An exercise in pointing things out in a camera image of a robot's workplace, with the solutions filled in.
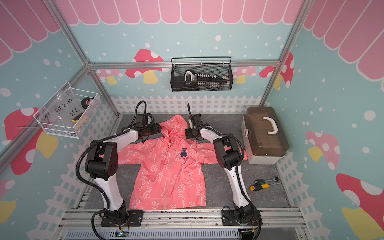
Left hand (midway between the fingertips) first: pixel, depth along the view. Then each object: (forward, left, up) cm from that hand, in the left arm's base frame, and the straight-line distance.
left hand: (157, 129), depth 101 cm
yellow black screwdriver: (-35, -64, -5) cm, 73 cm away
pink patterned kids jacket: (-26, -11, -6) cm, 29 cm away
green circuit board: (-58, +10, -9) cm, 59 cm away
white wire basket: (-23, +30, +26) cm, 46 cm away
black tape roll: (-2, +34, +25) cm, 42 cm away
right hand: (+2, -22, -6) cm, 23 cm away
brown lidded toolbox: (-8, -69, +5) cm, 69 cm away
